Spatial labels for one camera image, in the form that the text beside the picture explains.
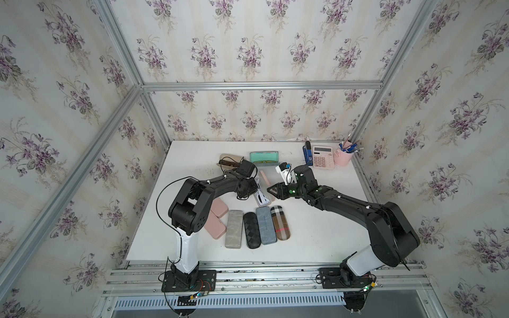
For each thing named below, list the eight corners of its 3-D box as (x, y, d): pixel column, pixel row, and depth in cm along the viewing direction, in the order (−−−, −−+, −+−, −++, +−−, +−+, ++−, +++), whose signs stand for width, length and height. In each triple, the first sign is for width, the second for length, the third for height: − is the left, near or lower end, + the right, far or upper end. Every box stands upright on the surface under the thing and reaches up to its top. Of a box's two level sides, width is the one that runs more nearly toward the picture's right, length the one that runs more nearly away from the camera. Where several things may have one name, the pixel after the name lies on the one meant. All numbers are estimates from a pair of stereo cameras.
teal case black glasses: (262, 245, 83) (262, 243, 81) (255, 209, 93) (255, 207, 91) (277, 242, 84) (278, 240, 81) (269, 207, 94) (269, 204, 92)
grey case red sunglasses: (225, 248, 82) (224, 246, 80) (228, 212, 92) (227, 210, 90) (241, 248, 82) (241, 246, 80) (243, 212, 92) (243, 210, 90)
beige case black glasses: (247, 250, 82) (247, 248, 80) (242, 216, 91) (242, 213, 89) (262, 247, 83) (262, 245, 80) (256, 214, 92) (256, 211, 90)
